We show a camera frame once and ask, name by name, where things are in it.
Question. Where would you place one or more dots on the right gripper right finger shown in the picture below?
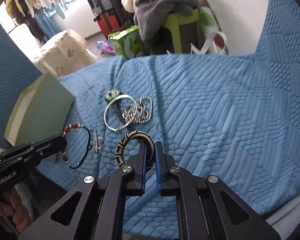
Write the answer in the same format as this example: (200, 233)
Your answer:
(206, 207)

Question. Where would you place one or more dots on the blue textured sofa cover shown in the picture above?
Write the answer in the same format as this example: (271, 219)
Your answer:
(235, 117)

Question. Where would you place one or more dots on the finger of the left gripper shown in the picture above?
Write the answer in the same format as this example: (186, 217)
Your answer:
(48, 147)

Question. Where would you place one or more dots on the hanging clothes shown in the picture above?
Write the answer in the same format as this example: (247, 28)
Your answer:
(36, 15)

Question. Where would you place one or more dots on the black beaded bracelet red beads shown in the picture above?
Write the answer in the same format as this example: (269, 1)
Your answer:
(81, 142)

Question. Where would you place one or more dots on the green cardboard box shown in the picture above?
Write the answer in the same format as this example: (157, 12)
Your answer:
(40, 112)

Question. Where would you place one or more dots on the small silver clip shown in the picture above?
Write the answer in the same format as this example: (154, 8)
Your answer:
(98, 142)

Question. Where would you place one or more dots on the green printed carton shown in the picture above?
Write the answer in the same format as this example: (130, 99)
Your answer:
(127, 43)

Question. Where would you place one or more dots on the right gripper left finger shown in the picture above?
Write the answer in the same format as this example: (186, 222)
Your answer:
(94, 208)

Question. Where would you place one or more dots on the cream floral covered stand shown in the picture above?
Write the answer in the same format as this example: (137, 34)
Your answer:
(64, 53)

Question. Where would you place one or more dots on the left hand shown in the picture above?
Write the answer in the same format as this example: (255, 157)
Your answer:
(15, 208)

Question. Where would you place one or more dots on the lime green plastic stool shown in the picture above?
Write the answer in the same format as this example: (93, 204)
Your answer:
(177, 34)

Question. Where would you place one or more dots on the red suitcase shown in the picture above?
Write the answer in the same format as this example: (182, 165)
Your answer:
(108, 22)

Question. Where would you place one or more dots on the silver bangle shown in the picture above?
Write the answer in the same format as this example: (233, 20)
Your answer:
(128, 125)

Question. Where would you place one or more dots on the purple patterned cloth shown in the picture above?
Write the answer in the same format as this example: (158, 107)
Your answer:
(105, 48)

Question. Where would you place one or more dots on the white shopping bag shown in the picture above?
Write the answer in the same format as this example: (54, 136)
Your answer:
(214, 39)

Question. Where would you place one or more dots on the grey fleece garment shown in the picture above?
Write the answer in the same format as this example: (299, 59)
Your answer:
(151, 14)

